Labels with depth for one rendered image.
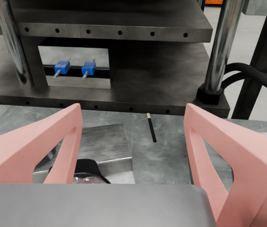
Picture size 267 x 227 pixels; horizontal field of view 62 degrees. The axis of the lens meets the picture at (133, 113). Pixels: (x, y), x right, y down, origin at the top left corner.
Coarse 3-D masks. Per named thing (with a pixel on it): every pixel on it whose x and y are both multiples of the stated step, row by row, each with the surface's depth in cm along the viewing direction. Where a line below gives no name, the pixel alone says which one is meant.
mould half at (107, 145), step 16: (96, 128) 55; (112, 128) 55; (80, 144) 50; (96, 144) 50; (112, 144) 50; (128, 144) 50; (96, 160) 47; (112, 160) 47; (128, 160) 47; (32, 176) 44; (112, 176) 48; (128, 176) 48
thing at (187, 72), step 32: (0, 64) 111; (32, 64) 111; (128, 64) 112; (160, 64) 112; (192, 64) 112; (0, 96) 90; (32, 96) 88; (64, 96) 88; (96, 96) 89; (128, 96) 89; (160, 96) 89; (192, 96) 89; (224, 96) 89
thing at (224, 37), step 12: (228, 0) 65; (240, 0) 64; (228, 12) 66; (240, 12) 66; (228, 24) 68; (216, 36) 72; (228, 36) 70; (216, 48) 73; (228, 48) 72; (216, 60) 75; (216, 72) 78; (204, 84) 84; (216, 84) 80; (204, 96) 83; (216, 96) 82
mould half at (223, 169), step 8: (208, 144) 47; (208, 152) 45; (216, 152) 45; (216, 160) 44; (224, 160) 44; (216, 168) 43; (224, 168) 43; (224, 176) 42; (192, 184) 53; (224, 184) 41
